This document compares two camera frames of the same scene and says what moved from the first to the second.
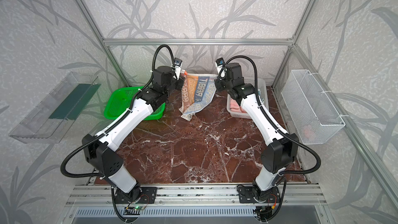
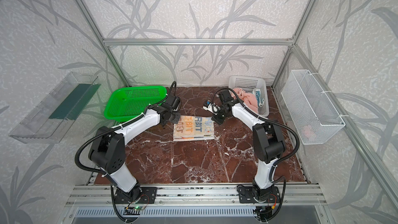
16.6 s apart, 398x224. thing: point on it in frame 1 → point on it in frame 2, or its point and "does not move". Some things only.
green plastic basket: (118, 100) does not move
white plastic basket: (263, 93) does not move
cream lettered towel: (198, 90) → (194, 128)
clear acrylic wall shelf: (48, 120) does not move
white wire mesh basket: (316, 118) does not move
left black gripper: (180, 84) → (171, 114)
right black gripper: (218, 85) → (218, 114)
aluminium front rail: (194, 195) does not move
